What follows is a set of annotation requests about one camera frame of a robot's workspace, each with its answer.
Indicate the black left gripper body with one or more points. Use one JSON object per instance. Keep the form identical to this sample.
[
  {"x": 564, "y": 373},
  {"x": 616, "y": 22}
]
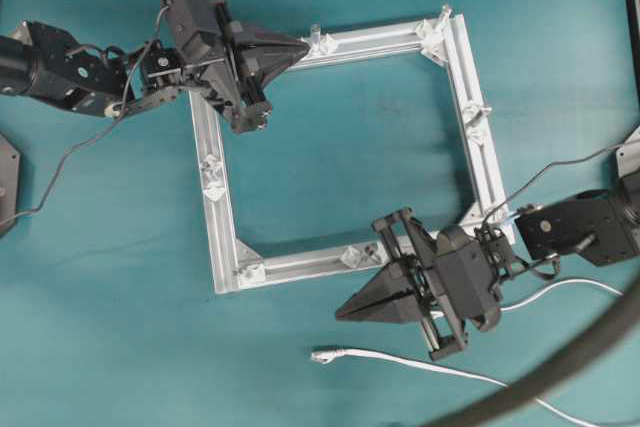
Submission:
[{"x": 201, "y": 30}]

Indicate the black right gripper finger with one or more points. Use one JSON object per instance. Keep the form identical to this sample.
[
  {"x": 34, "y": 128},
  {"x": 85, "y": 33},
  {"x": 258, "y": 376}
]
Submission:
[
  {"x": 399, "y": 310},
  {"x": 394, "y": 285}
]

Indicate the clear pin bottom middle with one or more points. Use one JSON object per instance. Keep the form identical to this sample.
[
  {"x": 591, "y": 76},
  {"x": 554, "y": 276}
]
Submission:
[{"x": 370, "y": 254}]

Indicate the clear pin left middle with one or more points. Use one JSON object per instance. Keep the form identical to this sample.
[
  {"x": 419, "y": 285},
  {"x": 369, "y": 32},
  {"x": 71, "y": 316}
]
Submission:
[{"x": 211, "y": 170}]

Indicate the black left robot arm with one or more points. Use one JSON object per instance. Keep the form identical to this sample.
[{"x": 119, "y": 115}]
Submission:
[{"x": 48, "y": 64}]

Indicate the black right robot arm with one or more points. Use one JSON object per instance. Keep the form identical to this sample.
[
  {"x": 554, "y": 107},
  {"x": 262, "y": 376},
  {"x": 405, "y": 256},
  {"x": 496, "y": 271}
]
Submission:
[{"x": 601, "y": 226}]

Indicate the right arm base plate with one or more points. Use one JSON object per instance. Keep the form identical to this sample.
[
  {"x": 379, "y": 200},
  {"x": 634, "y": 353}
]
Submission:
[{"x": 628, "y": 155}]

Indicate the silver aluminium extrusion frame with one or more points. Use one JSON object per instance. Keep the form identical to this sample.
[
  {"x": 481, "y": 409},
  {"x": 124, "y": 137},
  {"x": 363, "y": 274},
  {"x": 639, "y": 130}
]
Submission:
[{"x": 443, "y": 40}]

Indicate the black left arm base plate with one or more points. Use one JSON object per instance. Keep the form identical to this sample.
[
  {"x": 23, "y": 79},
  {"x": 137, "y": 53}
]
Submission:
[{"x": 9, "y": 178}]

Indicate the clear pin top right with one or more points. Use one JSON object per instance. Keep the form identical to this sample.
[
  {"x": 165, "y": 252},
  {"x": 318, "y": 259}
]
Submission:
[{"x": 431, "y": 32}]

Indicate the clear pin right middle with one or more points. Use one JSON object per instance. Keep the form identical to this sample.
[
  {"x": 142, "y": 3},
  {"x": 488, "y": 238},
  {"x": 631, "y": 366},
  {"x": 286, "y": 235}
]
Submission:
[{"x": 475, "y": 121}]

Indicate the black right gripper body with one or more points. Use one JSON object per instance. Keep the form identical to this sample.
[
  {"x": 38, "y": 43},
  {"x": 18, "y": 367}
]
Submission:
[{"x": 461, "y": 276}]

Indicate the clear pin top middle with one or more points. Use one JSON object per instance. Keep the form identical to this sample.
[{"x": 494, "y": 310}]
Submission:
[{"x": 321, "y": 43}]

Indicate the clear pin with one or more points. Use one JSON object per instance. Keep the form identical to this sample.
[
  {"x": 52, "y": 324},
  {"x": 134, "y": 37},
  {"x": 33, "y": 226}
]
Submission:
[
  {"x": 251, "y": 275},
  {"x": 321, "y": 43},
  {"x": 211, "y": 170},
  {"x": 370, "y": 254},
  {"x": 431, "y": 32},
  {"x": 475, "y": 121}
]

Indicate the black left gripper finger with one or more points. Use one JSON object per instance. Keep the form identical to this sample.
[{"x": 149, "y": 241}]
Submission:
[
  {"x": 258, "y": 67},
  {"x": 249, "y": 36}
]

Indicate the clear pin bottom left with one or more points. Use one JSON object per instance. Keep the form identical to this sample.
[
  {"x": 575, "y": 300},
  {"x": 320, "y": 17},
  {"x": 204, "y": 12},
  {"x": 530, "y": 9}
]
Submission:
[{"x": 251, "y": 275}]

